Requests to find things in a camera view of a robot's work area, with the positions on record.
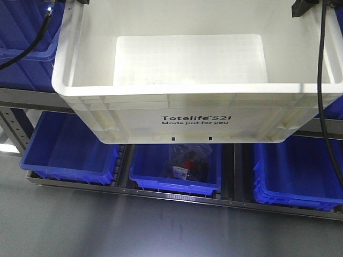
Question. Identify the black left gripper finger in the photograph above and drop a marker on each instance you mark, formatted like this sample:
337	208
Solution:
84	1

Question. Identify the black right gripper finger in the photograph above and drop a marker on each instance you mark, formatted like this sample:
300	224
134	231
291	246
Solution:
300	7

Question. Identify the white plastic tote box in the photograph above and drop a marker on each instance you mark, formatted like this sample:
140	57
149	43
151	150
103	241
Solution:
189	71

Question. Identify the blue bin upper left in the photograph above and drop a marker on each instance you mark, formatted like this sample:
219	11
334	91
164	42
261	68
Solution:
20	24

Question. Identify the blue bin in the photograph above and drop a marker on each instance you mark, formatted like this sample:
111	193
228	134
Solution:
297	172
20	24
147	163
334	110
62	147

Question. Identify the blue bin upper right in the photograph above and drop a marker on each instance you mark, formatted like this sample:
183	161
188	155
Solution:
334	110

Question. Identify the grey metal shelf rack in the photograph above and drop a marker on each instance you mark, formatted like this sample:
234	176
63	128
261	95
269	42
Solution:
236	188

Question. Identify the blue bin lower left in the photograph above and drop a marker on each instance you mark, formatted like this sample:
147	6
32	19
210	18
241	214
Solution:
62	147

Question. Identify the blue bin lower right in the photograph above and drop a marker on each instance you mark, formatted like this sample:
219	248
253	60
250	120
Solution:
297	172

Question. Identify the blue bin lower middle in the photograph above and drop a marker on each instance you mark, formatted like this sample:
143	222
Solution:
147	163

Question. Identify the bagged parts in bin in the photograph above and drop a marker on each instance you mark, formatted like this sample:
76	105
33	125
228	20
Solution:
188	162

